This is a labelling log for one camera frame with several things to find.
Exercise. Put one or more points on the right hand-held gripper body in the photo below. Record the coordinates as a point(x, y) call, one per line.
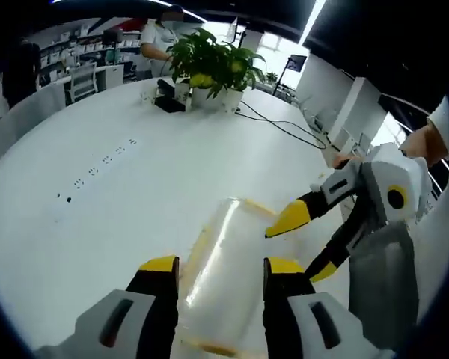
point(393, 175)

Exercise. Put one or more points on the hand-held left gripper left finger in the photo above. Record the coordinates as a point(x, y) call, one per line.
point(149, 306)

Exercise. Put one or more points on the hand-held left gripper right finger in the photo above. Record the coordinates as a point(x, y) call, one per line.
point(288, 310)

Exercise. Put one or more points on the clear plastic film roll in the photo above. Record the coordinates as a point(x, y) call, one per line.
point(232, 269)

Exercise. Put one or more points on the person's right hand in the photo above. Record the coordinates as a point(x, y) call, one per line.
point(424, 144)

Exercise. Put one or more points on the person's white clothing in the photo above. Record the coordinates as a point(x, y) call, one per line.
point(441, 261)

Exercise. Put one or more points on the black screen on tripod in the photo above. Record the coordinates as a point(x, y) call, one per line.
point(297, 63)

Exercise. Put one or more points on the small white plant pot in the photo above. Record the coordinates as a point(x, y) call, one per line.
point(182, 93)

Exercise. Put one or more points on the small black box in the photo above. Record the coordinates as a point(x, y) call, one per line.
point(168, 101)

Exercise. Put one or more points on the long ceiling light strip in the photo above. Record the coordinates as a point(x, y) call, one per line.
point(312, 20)

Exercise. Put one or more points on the green potted plant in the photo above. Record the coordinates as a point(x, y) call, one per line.
point(213, 60)

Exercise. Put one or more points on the white mesh office chair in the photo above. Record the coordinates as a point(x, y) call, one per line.
point(82, 80)

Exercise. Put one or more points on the black monitor on stand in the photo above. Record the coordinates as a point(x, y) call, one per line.
point(113, 39)

